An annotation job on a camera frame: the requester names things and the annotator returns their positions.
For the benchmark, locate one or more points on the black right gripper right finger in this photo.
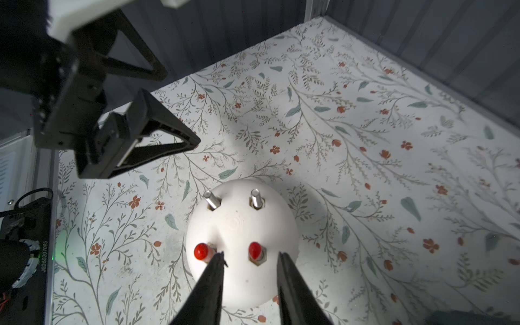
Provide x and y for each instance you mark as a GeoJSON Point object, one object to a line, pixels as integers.
{"type": "Point", "coordinates": [296, 302]}

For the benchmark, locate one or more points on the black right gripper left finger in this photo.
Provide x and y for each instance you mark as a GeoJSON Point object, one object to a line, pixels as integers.
{"type": "Point", "coordinates": [204, 304]}

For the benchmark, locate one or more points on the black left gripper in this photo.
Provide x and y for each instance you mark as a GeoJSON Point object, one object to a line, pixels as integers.
{"type": "Point", "coordinates": [73, 100]}

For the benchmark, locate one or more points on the red screw sleeve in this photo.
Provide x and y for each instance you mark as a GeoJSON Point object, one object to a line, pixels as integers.
{"type": "Point", "coordinates": [204, 252]}
{"type": "Point", "coordinates": [257, 254]}

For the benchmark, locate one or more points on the white dome with screws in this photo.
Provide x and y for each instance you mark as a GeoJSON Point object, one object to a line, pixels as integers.
{"type": "Point", "coordinates": [249, 211]}

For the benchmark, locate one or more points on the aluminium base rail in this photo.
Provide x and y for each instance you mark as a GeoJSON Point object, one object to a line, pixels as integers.
{"type": "Point", "coordinates": [27, 199]}

